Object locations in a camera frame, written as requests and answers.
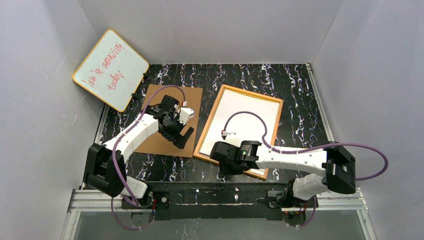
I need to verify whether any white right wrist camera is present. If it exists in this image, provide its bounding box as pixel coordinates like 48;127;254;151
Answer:
221;130;240;146

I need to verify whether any yellow wooden picture frame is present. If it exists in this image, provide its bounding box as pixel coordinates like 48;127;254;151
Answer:
192;84;284;181

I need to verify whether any brown backing board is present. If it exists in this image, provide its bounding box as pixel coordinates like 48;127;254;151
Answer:
134;84;203;158

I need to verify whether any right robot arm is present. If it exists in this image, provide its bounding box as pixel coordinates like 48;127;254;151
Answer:
209;140;356;201

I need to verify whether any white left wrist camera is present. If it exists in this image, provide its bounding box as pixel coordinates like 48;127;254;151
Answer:
178;101;195;126

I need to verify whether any building photo print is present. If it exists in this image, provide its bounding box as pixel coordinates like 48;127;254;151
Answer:
199;89;281;176

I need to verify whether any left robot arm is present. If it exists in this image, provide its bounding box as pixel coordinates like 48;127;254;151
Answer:
83;95;195;200

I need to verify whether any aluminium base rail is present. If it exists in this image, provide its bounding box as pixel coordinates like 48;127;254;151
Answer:
62;182;377;240

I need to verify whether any yellow-rimmed whiteboard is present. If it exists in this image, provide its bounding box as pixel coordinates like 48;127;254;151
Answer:
72;29;150;113

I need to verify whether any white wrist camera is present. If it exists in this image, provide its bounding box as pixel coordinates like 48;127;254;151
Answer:
221;130;240;146
178;101;195;126

